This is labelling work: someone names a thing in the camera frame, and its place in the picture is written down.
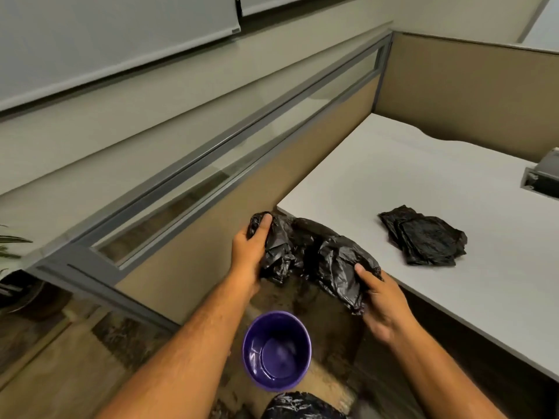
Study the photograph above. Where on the beige cubicle side partition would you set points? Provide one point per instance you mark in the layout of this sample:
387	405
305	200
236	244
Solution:
471	89

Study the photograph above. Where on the folded black trash bags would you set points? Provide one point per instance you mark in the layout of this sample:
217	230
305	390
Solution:
422	236

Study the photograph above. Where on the narrow white roller blind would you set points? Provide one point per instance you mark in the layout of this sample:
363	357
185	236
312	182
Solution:
270	2

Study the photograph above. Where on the person's left forearm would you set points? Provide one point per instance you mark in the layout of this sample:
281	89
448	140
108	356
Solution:
185	349

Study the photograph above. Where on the person's right hand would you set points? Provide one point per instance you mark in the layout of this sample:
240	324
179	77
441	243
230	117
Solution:
386	304

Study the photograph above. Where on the green potted plant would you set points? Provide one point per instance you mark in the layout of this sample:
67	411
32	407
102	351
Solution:
13	274

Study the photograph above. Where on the purple plastic waste bin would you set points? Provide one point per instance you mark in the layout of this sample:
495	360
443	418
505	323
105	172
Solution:
277	351

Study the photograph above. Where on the black plastic trash bag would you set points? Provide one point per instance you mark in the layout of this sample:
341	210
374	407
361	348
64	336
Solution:
312	256

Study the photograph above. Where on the person's left hand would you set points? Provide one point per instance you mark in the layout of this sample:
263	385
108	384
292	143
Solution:
245	256

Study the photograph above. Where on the person's right forearm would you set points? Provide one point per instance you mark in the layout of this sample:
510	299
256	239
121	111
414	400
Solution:
441	371

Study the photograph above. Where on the person's left thumb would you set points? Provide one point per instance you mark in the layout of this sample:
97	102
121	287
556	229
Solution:
262	229

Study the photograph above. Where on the beige cubicle partition with glass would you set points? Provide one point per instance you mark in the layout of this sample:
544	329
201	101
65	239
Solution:
209	187

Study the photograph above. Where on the person's right thumb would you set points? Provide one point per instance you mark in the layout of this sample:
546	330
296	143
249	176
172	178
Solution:
363	274

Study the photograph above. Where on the crumpled black plastic bag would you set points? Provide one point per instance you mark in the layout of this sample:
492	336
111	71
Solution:
299	406

